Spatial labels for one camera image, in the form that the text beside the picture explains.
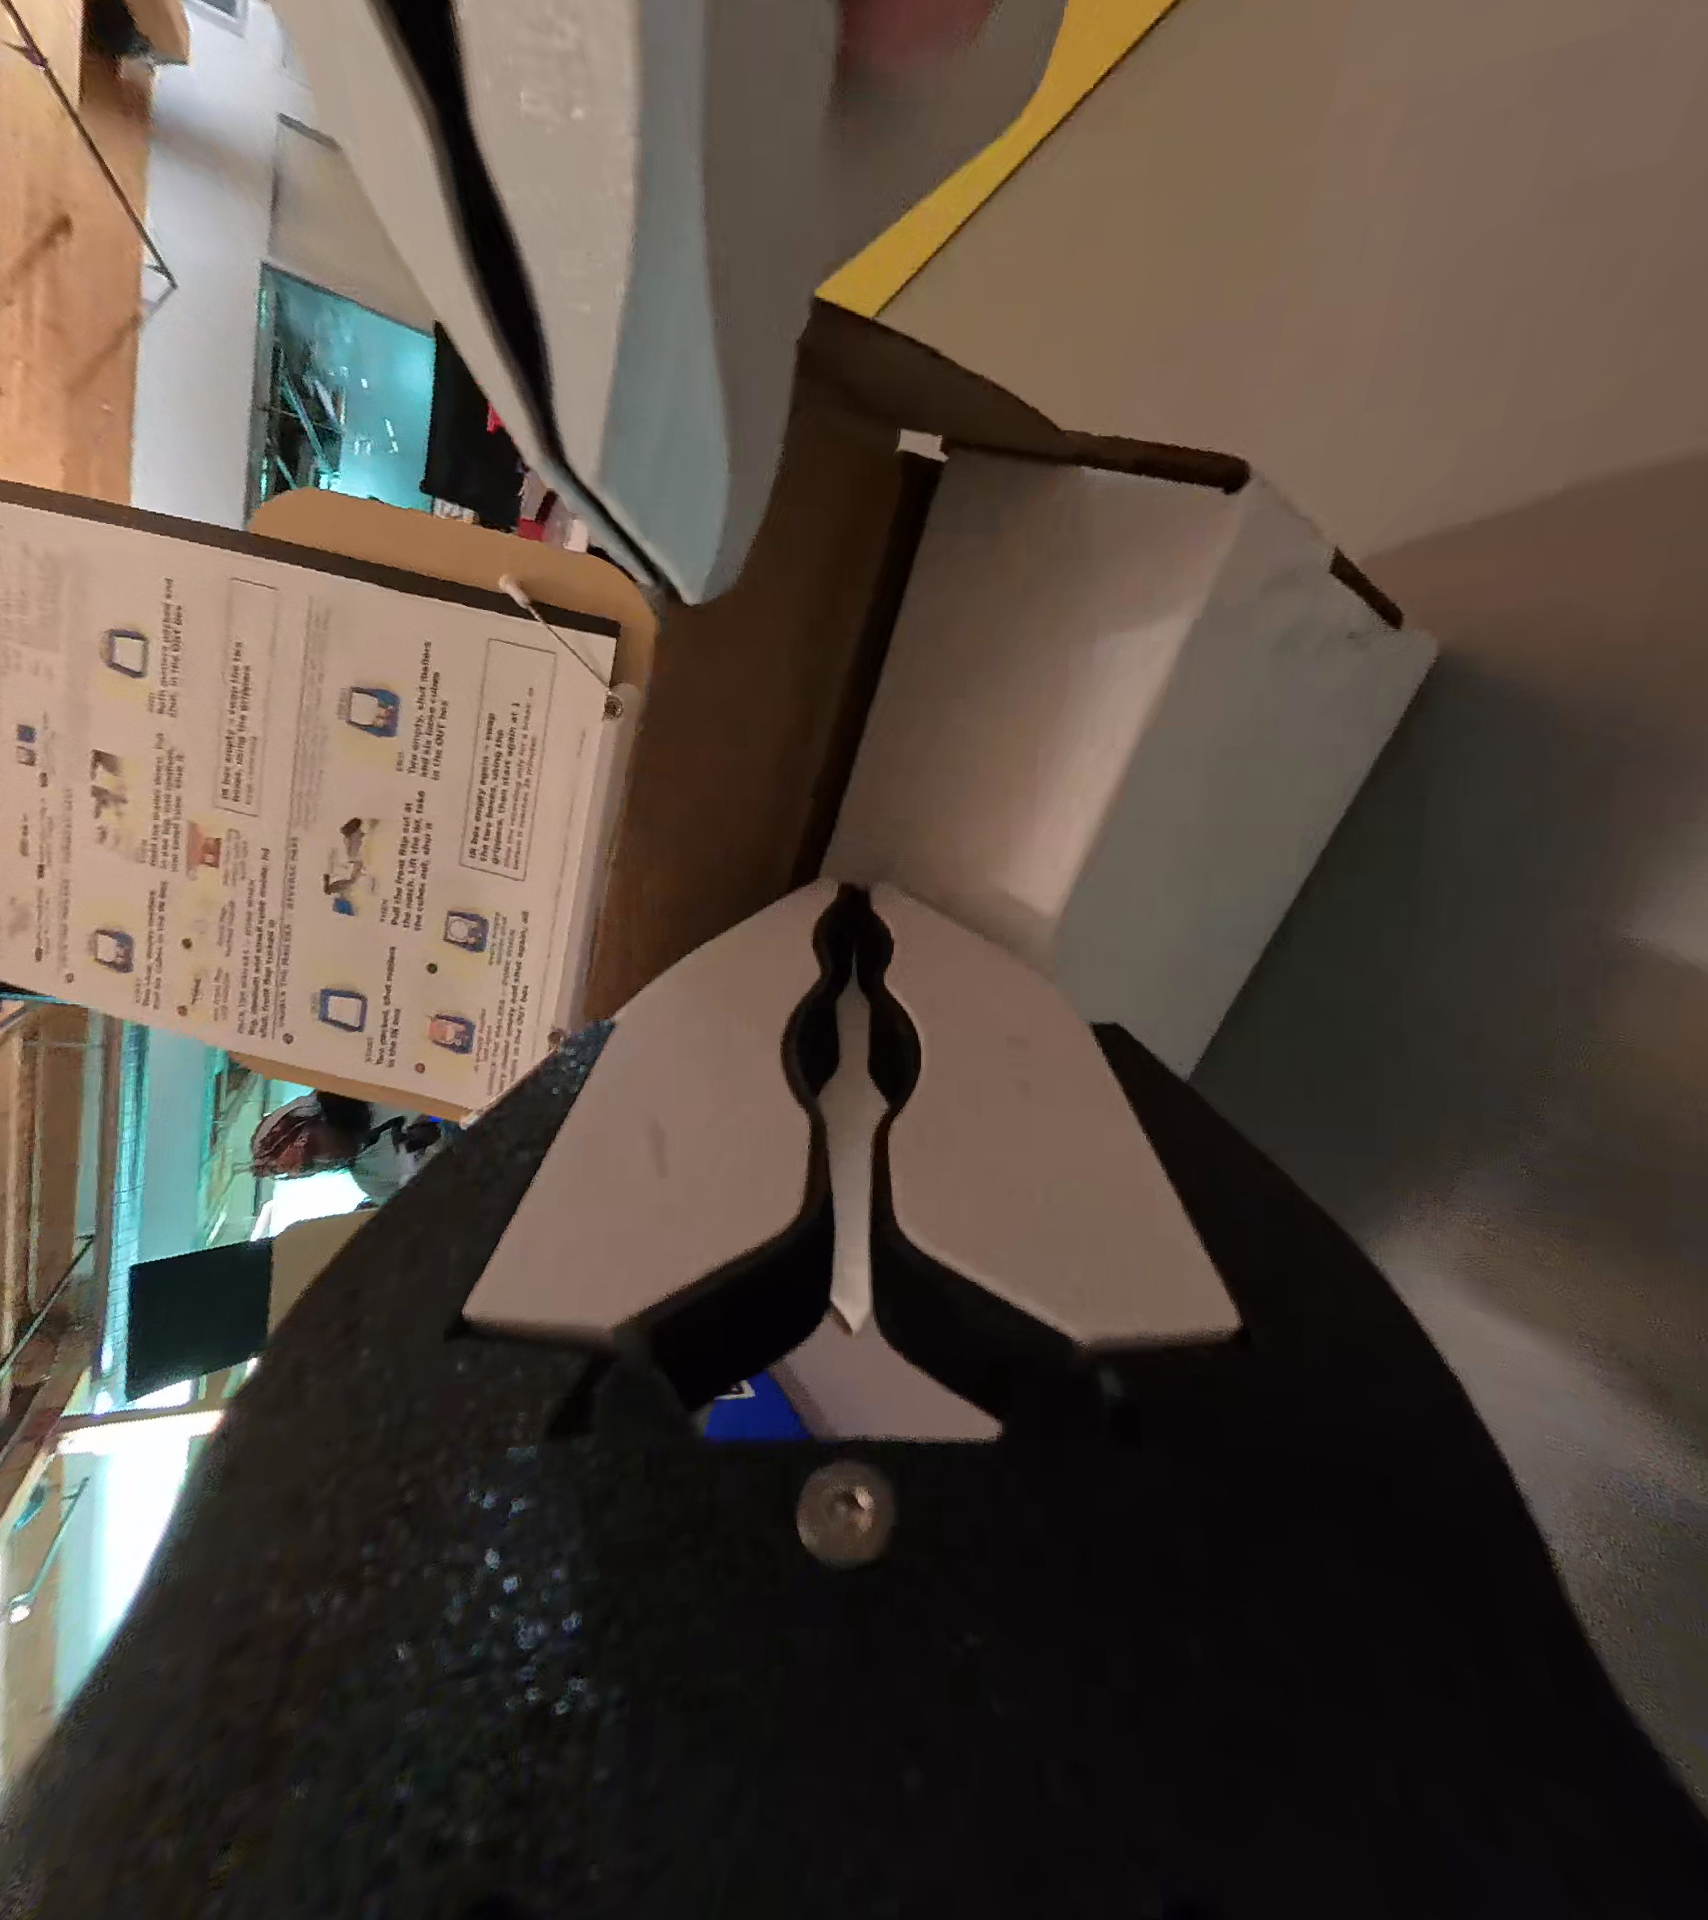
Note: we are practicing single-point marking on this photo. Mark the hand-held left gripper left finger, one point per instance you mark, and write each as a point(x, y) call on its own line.
point(645, 1171)

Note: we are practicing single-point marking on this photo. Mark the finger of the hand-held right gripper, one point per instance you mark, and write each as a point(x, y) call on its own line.
point(645, 225)
point(388, 181)

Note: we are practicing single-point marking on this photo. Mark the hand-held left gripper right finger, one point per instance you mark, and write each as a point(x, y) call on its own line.
point(1048, 1201)

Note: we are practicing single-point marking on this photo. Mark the yellow plastic bin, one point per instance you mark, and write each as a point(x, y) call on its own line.
point(1004, 134)

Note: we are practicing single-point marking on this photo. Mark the white cardboard mailer box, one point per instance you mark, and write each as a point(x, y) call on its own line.
point(1035, 720)

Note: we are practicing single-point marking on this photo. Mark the person's right hand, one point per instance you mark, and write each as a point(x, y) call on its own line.
point(915, 22)

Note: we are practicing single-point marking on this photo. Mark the black hanging garment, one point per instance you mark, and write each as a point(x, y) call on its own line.
point(473, 435)

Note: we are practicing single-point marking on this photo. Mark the black monitor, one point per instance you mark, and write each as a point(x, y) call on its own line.
point(195, 1305)

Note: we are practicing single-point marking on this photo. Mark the printed instruction sheet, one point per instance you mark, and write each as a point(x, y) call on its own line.
point(269, 780)

